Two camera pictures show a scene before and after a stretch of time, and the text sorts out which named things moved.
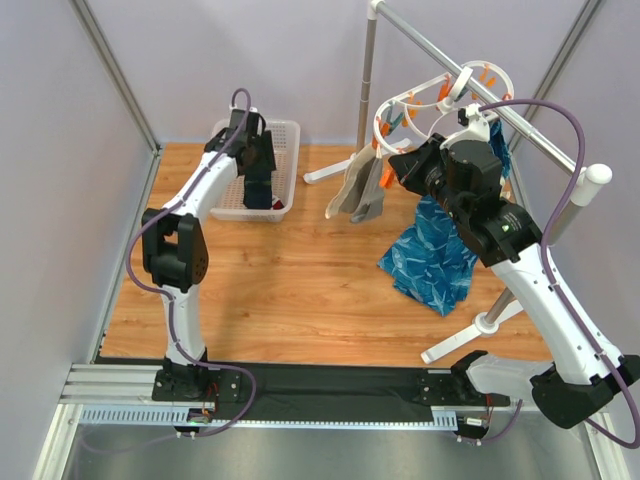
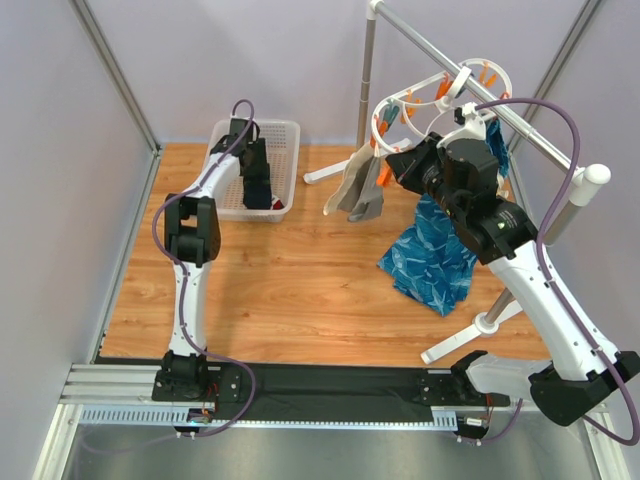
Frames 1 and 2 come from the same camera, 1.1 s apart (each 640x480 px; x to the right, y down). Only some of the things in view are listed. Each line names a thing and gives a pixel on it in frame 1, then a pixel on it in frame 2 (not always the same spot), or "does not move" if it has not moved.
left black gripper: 257,177 → 256,182
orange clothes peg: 388,177 does not move
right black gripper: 407,167 does not move
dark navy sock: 258,190 does not move
